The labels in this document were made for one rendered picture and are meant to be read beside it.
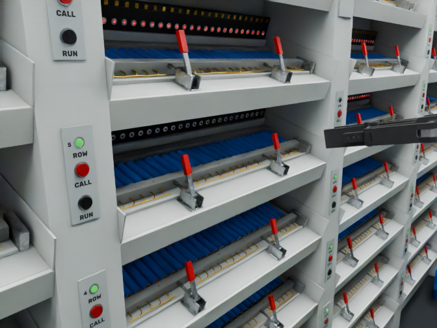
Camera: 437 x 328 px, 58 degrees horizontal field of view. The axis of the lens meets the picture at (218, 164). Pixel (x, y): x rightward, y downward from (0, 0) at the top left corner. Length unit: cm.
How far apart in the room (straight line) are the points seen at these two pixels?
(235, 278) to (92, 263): 38
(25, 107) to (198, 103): 27
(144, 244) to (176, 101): 22
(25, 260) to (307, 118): 73
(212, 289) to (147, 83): 42
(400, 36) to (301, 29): 70
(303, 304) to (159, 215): 62
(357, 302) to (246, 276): 76
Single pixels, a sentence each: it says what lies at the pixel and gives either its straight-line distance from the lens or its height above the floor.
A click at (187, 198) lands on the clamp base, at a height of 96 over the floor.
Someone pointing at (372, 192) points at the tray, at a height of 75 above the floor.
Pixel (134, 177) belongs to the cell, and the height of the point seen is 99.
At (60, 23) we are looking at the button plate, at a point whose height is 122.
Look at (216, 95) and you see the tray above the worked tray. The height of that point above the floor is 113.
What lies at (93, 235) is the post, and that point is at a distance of 55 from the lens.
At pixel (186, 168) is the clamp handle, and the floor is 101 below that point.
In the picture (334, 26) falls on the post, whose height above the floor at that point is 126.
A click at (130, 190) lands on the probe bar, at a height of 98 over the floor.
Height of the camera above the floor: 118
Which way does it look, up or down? 14 degrees down
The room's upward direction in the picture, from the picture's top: 1 degrees counter-clockwise
